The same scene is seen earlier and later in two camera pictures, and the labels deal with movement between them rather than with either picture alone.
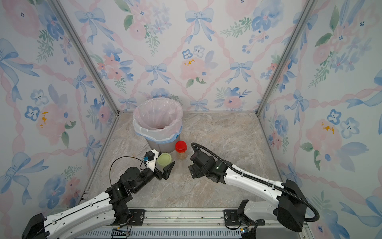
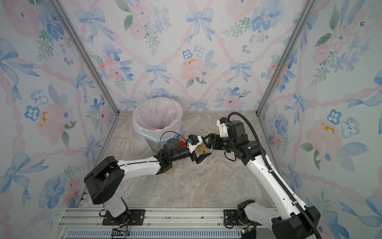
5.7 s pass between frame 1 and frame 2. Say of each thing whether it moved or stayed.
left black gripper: moved
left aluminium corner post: stayed
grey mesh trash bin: stayed
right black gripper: moved
